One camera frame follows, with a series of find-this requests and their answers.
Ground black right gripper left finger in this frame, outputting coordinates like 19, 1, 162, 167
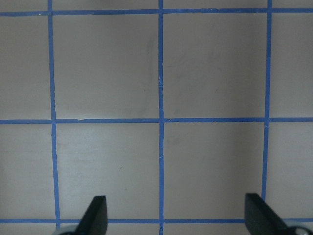
74, 196, 108, 235

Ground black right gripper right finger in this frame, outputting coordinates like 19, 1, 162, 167
245, 193, 295, 235

